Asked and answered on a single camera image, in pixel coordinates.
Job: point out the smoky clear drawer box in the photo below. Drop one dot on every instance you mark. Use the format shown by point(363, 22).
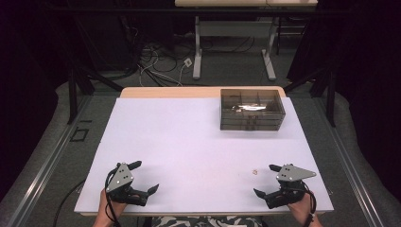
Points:
point(252, 105)

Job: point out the person's left hand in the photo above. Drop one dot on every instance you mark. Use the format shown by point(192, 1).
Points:
point(118, 208)

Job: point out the dark curtain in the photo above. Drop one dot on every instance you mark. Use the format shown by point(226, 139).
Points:
point(22, 110)
point(375, 94)

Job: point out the white table mat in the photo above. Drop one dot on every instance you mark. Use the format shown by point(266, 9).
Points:
point(189, 148)

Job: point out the camouflage pants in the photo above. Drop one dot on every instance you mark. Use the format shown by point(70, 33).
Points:
point(189, 222)

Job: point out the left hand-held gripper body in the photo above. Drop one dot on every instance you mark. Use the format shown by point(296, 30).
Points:
point(119, 178)

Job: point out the white power adapter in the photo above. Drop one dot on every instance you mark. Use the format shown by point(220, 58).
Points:
point(188, 62)

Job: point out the person's right hand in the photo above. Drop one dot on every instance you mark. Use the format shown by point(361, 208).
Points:
point(301, 209)

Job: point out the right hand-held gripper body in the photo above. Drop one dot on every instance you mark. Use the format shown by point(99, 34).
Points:
point(291, 173)

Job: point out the black metal stand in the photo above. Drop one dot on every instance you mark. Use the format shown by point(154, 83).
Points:
point(72, 94)
point(330, 101)

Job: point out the aluminium floor rail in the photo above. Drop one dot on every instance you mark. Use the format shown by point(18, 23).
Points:
point(353, 164)
point(47, 164)

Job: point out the white-legged desk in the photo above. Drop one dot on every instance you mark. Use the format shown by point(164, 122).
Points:
point(233, 28)

